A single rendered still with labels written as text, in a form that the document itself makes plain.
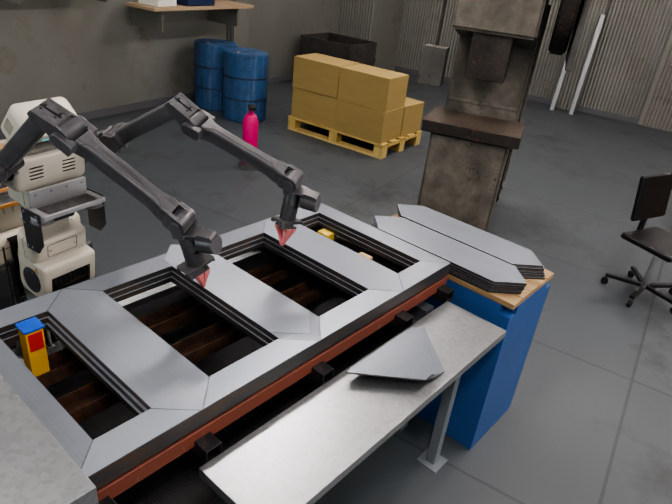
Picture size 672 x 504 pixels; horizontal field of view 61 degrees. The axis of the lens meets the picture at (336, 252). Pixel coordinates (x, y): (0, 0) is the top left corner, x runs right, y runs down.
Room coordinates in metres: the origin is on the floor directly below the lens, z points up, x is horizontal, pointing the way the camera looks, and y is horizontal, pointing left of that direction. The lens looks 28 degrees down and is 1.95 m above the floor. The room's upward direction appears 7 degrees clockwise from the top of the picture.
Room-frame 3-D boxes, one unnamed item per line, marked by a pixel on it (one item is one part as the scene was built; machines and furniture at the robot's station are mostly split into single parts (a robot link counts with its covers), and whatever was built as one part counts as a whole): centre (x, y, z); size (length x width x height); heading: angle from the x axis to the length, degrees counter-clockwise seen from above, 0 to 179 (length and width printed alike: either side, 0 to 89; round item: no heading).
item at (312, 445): (1.39, -0.19, 0.74); 1.20 x 0.26 x 0.03; 142
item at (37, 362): (1.32, 0.86, 0.78); 0.05 x 0.05 x 0.19; 52
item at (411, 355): (1.51, -0.29, 0.77); 0.45 x 0.20 x 0.04; 142
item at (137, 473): (1.46, 0.05, 0.79); 1.56 x 0.09 x 0.06; 142
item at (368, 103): (6.52, -0.04, 0.41); 1.36 x 0.97 x 0.83; 62
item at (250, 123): (5.14, 0.91, 0.29); 0.26 x 0.25 x 0.59; 61
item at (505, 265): (2.31, -0.52, 0.82); 0.80 x 0.40 x 0.06; 52
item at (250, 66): (6.96, 1.51, 0.39); 1.08 x 0.65 x 0.78; 63
